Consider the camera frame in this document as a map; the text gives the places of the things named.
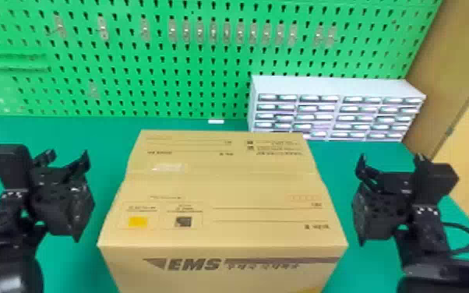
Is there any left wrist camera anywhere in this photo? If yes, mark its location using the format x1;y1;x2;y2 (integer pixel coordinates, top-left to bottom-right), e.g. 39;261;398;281
0;143;34;192

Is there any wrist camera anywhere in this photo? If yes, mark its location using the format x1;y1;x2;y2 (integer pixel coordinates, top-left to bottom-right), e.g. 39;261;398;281
0;143;34;192
415;161;460;207

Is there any white drawer cabinet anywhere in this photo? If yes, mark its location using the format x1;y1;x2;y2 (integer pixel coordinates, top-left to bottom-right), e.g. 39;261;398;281
248;74;427;143

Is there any cardboard box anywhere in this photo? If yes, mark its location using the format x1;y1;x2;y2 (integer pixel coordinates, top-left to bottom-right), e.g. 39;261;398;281
97;129;350;293

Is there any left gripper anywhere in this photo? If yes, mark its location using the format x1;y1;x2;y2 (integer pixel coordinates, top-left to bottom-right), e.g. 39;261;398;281
27;148;96;243

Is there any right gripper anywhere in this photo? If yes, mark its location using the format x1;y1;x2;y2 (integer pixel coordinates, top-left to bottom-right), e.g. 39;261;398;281
351;153;432;247

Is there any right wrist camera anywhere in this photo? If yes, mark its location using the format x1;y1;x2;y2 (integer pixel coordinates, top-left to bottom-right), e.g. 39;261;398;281
415;161;460;207

